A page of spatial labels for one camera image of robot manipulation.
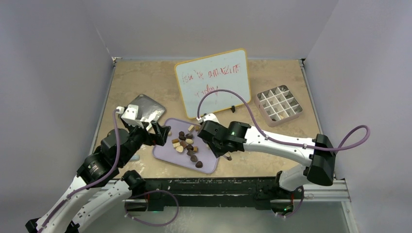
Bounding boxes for wrist white camera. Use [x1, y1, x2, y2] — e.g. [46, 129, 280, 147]
[196, 113, 220, 125]
[116, 104, 152, 130]

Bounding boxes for yellow framed whiteboard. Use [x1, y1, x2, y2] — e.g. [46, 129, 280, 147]
[174, 49, 252, 119]

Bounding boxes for lilac plastic tray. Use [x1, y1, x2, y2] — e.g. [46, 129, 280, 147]
[152, 118, 219, 174]

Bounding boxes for silver metal box lid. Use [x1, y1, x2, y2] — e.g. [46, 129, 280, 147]
[129, 94, 166, 122]

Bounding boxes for dark heart chocolate front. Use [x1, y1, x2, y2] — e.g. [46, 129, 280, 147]
[195, 161, 203, 168]

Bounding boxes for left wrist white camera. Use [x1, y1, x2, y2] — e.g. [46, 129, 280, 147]
[116, 104, 152, 130]

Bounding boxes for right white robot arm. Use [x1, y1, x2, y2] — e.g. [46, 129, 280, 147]
[197, 120, 336, 198]

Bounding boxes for metal tweezers black tips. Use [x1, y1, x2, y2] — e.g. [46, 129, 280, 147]
[222, 152, 232, 161]

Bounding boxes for white heart chocolate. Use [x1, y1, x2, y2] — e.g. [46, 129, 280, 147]
[175, 146, 185, 153]

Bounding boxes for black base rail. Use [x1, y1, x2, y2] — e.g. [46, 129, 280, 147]
[125, 177, 304, 215]

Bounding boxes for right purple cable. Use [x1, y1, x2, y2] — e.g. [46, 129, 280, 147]
[197, 89, 371, 152]

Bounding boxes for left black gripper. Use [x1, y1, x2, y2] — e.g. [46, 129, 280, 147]
[119, 119, 170, 166]

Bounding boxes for light blue marker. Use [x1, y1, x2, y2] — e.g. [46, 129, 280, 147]
[130, 154, 140, 161]

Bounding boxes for lower purple cable loop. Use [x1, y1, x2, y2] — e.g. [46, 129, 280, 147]
[124, 189, 180, 227]

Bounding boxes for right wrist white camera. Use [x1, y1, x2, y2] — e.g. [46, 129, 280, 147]
[196, 113, 220, 125]

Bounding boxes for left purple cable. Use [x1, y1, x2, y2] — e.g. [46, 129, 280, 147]
[37, 109, 124, 233]

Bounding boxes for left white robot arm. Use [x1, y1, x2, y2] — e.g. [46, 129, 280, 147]
[25, 121, 171, 233]

